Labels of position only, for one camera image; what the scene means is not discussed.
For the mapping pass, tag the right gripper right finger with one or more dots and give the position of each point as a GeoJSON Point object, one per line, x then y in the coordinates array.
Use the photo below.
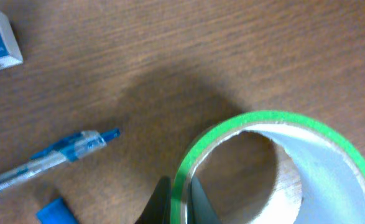
{"type": "Point", "coordinates": [200, 210]}

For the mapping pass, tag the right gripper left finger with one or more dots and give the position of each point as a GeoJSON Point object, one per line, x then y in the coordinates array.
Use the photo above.
{"type": "Point", "coordinates": [157, 209]}

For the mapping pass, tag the green tape roll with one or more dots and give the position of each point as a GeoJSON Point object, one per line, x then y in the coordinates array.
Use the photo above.
{"type": "Point", "coordinates": [331, 168]}

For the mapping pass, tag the blue white marker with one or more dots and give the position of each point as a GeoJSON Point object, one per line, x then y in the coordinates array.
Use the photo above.
{"type": "Point", "coordinates": [56, 212]}

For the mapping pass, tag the blue ballpoint pen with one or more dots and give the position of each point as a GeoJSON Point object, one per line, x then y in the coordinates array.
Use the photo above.
{"type": "Point", "coordinates": [66, 150]}

